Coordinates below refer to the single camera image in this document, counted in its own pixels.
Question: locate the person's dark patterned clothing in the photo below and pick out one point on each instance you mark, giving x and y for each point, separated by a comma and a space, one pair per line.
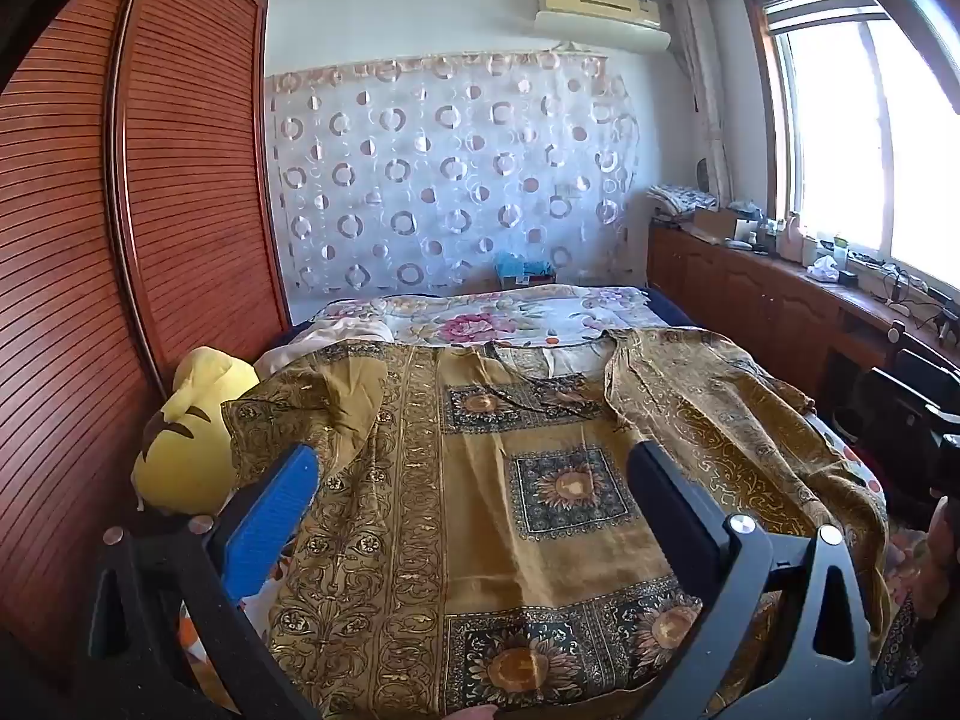
900, 645

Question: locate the person's right forearm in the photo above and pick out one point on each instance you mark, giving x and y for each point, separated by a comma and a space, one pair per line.
946, 555

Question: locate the open cardboard box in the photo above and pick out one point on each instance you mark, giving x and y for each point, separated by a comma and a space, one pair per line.
712, 223

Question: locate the golden paisley patterned garment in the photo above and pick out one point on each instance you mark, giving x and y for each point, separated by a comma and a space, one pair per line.
480, 540

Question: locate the wooden framed window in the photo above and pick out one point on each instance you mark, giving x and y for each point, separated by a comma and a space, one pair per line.
840, 127

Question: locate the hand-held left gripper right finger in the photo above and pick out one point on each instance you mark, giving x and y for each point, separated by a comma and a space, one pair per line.
675, 510

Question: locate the circle patterned sheer curtain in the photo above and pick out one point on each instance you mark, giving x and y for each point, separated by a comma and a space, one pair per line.
450, 180

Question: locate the person's left hand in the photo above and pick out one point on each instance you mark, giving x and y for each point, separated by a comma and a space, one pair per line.
480, 714

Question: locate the beige blanket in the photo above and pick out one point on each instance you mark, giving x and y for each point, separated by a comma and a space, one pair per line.
337, 330

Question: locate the wall air conditioner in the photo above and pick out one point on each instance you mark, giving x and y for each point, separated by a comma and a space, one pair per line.
600, 15

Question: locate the wooden sideboard cabinet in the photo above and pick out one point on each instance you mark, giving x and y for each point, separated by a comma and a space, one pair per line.
750, 300

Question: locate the stack of folded cloths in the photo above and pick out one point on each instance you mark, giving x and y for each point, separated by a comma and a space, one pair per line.
679, 199

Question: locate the yellow plush toy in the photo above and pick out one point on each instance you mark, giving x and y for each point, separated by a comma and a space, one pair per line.
180, 457

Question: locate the wooden louvred wardrobe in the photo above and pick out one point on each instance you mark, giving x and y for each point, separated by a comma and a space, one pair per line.
187, 165

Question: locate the floral quilt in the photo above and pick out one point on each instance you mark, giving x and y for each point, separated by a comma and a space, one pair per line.
480, 326

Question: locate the white plastic bottle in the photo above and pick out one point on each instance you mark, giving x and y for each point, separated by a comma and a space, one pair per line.
789, 240

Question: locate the blue topped cardboard box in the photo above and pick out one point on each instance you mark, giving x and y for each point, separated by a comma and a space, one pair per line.
514, 266

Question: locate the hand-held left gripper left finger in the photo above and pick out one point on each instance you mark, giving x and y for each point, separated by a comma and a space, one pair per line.
270, 510

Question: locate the white window curtain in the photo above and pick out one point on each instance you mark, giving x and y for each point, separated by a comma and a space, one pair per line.
701, 75

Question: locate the dark blue bed sheet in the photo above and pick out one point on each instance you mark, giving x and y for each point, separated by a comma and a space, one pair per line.
671, 307

